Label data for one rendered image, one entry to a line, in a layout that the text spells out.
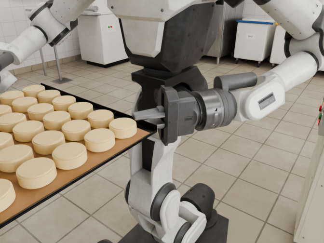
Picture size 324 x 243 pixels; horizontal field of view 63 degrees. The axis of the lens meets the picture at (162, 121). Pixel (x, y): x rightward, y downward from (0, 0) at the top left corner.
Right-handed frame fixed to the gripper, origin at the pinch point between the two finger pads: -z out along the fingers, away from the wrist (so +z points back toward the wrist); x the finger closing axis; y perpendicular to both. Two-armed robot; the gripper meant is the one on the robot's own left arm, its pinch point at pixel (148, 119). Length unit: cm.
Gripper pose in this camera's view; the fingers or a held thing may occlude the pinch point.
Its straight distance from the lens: 53.4
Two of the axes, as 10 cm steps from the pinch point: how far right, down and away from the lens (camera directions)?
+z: 9.2, -1.6, 3.4
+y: 3.8, 4.2, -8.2
